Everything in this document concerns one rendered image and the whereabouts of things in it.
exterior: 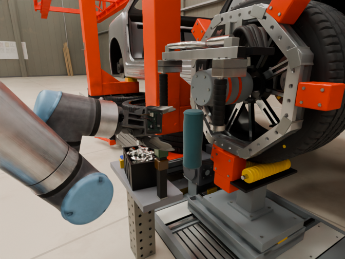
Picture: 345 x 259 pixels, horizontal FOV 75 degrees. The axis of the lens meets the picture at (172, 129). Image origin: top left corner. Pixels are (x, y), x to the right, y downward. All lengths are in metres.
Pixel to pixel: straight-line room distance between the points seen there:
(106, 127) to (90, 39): 2.65
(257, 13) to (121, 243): 1.24
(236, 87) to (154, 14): 0.64
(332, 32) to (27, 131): 0.80
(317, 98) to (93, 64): 2.74
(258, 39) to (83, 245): 1.27
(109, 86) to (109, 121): 2.67
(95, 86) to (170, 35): 1.97
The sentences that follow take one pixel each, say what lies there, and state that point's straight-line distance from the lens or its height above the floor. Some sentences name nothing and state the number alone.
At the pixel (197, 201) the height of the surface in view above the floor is 0.15.
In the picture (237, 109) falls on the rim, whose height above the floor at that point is 0.73.
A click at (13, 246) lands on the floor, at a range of 1.59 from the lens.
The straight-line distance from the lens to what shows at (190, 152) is 0.99.
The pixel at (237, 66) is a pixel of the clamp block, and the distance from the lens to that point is 0.66.
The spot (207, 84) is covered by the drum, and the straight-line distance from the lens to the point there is 0.80.
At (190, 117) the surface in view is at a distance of 0.94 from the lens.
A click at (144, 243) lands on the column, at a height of 0.09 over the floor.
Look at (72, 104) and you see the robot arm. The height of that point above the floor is 0.86.
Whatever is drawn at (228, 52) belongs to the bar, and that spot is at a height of 0.97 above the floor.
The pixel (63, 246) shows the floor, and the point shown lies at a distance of 1.47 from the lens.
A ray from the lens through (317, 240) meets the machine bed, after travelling 1.46.
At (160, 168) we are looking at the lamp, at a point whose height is 0.58.
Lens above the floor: 0.94
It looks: 17 degrees down
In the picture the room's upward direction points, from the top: straight up
